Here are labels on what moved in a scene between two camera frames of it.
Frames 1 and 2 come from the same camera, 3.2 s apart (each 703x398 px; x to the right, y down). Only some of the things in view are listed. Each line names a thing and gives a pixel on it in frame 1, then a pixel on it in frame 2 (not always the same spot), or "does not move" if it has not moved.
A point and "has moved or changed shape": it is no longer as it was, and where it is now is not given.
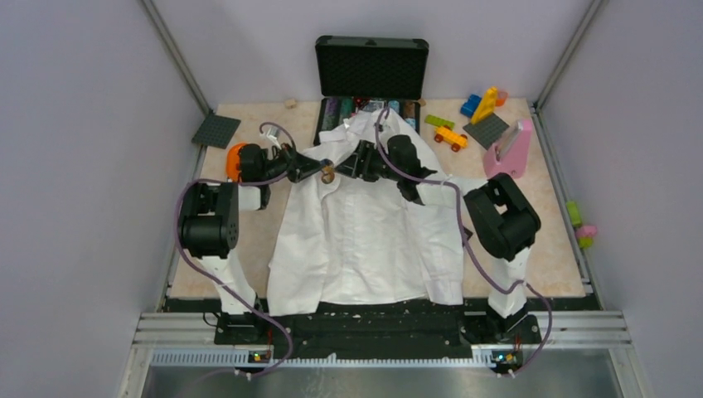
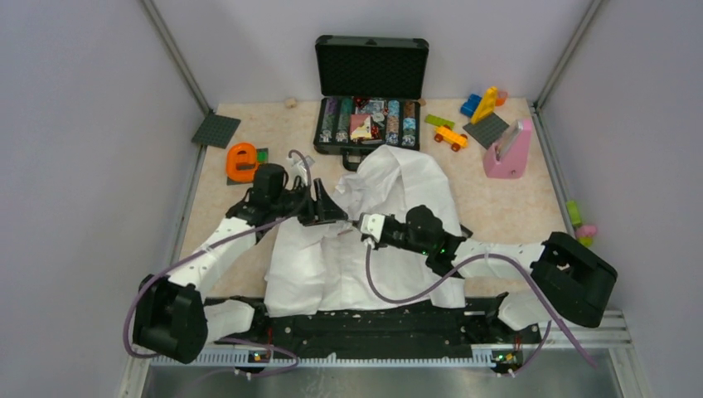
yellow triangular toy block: x=487 y=106 does not move
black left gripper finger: x=299 y=166 -> x=327 y=210
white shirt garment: x=343 y=240 has moved or changed shape
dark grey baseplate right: x=487 y=131 does not move
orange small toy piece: x=501 y=98 does not move
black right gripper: x=359 y=163 -> x=382 y=243
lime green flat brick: x=437 y=121 does not move
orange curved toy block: x=231 y=166 does not move
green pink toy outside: x=585 y=234 does not move
